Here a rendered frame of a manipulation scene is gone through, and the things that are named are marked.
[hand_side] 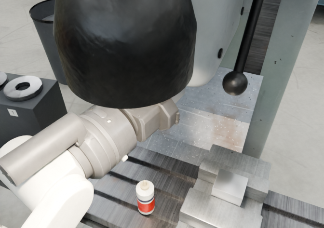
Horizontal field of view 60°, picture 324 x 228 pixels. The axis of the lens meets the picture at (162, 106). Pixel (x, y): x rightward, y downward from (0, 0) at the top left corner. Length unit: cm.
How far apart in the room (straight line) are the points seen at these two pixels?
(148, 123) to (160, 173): 37
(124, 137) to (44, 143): 10
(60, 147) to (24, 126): 45
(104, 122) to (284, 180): 170
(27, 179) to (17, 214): 155
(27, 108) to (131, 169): 30
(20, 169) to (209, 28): 24
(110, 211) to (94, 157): 37
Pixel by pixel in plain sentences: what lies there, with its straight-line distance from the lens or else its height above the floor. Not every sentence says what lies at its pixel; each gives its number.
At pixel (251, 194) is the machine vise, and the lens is 66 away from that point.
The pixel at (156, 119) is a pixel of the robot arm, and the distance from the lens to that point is 42.
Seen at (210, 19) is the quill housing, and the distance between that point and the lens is 30.
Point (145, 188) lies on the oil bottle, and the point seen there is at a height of 100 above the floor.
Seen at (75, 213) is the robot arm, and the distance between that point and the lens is 36.
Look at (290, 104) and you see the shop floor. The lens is 255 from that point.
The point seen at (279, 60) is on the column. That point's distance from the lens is 83.
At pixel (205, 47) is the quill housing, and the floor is 138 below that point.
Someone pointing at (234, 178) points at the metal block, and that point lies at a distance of 61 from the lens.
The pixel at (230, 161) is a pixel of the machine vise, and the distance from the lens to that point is 72.
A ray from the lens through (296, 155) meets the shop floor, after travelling 216.
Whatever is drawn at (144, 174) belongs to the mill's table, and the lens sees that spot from 76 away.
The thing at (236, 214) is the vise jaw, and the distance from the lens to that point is 60.
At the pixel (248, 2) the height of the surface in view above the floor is 136.
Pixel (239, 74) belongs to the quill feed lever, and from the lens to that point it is 34.
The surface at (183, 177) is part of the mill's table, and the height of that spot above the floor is 90.
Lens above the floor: 153
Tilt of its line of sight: 42 degrees down
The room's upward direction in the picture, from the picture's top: straight up
